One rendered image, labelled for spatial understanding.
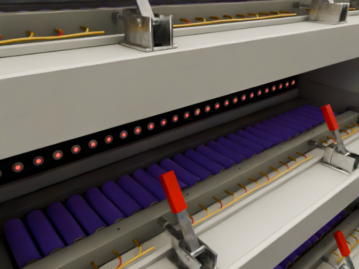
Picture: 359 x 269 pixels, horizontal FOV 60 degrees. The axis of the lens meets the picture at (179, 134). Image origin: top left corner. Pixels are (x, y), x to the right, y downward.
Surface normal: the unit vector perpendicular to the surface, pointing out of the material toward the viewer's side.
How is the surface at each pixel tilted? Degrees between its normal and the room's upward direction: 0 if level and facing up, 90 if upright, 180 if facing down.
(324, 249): 18
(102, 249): 108
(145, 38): 90
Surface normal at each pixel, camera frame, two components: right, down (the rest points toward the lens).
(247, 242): 0.00, -0.90
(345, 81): -0.78, 0.27
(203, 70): 0.62, 0.34
